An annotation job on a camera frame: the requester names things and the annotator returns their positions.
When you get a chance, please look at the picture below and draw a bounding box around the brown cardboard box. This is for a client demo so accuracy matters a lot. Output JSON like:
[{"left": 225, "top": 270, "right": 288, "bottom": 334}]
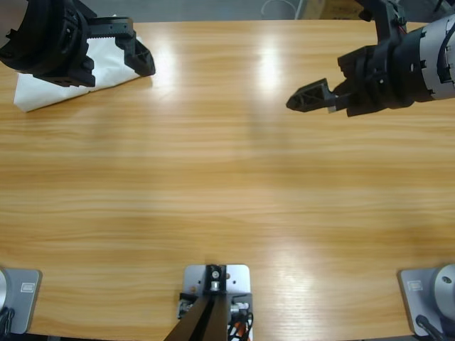
[{"left": 307, "top": 0, "right": 360, "bottom": 19}]

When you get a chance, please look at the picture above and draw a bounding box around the black base cable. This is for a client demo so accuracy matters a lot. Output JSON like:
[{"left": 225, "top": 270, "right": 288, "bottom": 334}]
[
  {"left": 0, "top": 307, "right": 16, "bottom": 335},
  {"left": 414, "top": 314, "right": 444, "bottom": 341}
]

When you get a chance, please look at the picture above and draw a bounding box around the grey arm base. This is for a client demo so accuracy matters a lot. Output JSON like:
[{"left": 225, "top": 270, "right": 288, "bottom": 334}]
[
  {"left": 0, "top": 268, "right": 43, "bottom": 335},
  {"left": 397, "top": 262, "right": 455, "bottom": 337}
]

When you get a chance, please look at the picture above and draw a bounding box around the orange cable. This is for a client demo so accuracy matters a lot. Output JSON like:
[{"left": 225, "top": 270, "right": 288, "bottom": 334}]
[{"left": 227, "top": 318, "right": 252, "bottom": 338}]

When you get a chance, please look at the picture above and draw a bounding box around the grey camera mount plate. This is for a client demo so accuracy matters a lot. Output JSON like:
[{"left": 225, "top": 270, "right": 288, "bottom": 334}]
[{"left": 183, "top": 263, "right": 250, "bottom": 296}]

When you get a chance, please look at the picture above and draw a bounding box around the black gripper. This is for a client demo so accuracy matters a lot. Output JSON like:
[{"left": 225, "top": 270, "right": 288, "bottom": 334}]
[
  {"left": 0, "top": 0, "right": 157, "bottom": 89},
  {"left": 285, "top": 27, "right": 437, "bottom": 119}
]

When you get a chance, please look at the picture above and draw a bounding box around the thin red wire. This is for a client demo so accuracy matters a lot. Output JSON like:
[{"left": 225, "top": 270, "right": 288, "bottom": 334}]
[{"left": 392, "top": 12, "right": 409, "bottom": 36}]

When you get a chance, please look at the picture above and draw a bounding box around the black electronics bracket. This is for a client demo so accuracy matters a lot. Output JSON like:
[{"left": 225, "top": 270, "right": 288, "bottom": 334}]
[{"left": 177, "top": 291, "right": 255, "bottom": 341}]

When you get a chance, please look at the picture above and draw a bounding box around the dark camera post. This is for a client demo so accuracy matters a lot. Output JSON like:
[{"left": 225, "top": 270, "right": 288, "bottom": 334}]
[{"left": 161, "top": 263, "right": 229, "bottom": 341}]

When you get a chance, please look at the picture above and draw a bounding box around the white t-shirt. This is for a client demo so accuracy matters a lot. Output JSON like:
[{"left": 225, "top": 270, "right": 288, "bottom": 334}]
[{"left": 14, "top": 13, "right": 154, "bottom": 114}]

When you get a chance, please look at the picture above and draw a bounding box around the black camera bracket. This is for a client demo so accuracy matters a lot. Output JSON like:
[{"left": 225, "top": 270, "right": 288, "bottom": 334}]
[{"left": 354, "top": 0, "right": 409, "bottom": 46}]

